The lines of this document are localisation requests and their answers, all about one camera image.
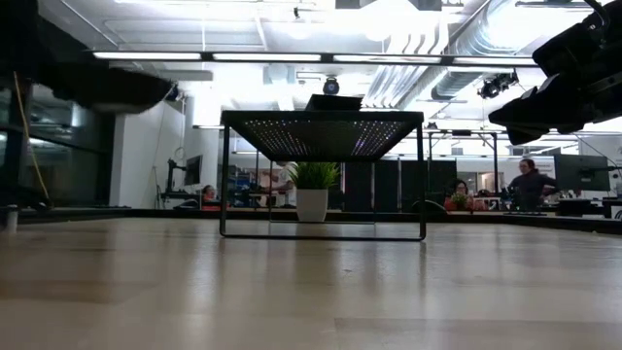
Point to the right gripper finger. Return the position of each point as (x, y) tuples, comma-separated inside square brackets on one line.
[(529, 111)]

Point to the overhead light bar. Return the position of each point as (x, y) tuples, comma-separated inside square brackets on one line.
[(267, 57)]

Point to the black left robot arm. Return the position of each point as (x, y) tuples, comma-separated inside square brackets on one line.
[(19, 48)]

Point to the black office chair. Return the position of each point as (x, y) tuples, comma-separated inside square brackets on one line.
[(428, 207)]

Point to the person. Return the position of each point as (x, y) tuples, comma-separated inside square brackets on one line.
[(209, 194), (286, 185), (529, 187), (460, 186)]

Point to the black square mini plate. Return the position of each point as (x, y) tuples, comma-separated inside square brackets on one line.
[(334, 103)]

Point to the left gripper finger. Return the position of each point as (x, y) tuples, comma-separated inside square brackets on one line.
[(146, 96)]

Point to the black perforated metal rack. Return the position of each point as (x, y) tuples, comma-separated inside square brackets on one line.
[(321, 138)]

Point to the black aluminium table frame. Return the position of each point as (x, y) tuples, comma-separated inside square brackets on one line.
[(534, 221)]

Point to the black room divider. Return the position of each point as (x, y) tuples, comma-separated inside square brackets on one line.
[(389, 185)]

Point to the green plant in white pot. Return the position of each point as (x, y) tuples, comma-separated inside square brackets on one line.
[(311, 204)]

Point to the dark glass cabinet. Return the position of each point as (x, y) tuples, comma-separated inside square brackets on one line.
[(73, 165)]

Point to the small grey cylinder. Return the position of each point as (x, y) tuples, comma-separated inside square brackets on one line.
[(10, 219)]

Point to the black computer monitor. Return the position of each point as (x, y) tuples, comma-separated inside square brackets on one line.
[(194, 170), (581, 172)]

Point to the black ceiling track light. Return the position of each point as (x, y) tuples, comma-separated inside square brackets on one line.
[(495, 86)]

